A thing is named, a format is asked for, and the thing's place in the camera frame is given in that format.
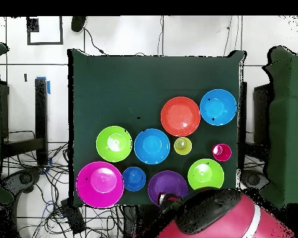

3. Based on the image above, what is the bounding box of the light blue plastic bowl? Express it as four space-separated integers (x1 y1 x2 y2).
199 89 238 126
133 128 171 165

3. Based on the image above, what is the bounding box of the purple plastic bowl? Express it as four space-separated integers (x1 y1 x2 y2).
147 170 189 207

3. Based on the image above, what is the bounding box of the orange plastic bowl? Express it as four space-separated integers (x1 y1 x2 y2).
160 96 201 138

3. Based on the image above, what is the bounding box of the yellow plastic cup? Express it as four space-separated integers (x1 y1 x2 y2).
173 136 192 156

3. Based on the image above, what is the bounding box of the green plastic bowl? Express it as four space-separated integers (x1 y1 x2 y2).
187 158 225 191
96 125 133 163

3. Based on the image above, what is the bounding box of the small dark blue bowl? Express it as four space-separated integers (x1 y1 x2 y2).
122 166 147 192

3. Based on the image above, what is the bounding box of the dark green tablecloth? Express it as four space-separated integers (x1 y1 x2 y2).
68 48 245 206

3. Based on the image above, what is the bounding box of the large magenta plastic bowl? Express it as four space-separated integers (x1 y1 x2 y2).
75 161 125 209

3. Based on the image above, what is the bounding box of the red plastic cup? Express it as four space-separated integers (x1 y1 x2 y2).
212 143 232 162

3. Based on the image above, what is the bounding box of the black metal stand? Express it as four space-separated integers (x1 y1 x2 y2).
1 77 49 165
253 84 273 162

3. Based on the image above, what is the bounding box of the black power box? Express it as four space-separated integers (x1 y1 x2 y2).
60 198 87 234

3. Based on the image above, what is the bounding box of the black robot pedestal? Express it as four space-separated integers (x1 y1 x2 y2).
122 205 162 238

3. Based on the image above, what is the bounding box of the thin black cable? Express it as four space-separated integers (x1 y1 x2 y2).
157 15 165 56
223 15 233 57

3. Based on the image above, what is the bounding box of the tangle of floor cables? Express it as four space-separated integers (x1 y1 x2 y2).
1 130 125 238

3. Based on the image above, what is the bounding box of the black camera cable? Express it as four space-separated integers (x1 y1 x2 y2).
83 26 108 56

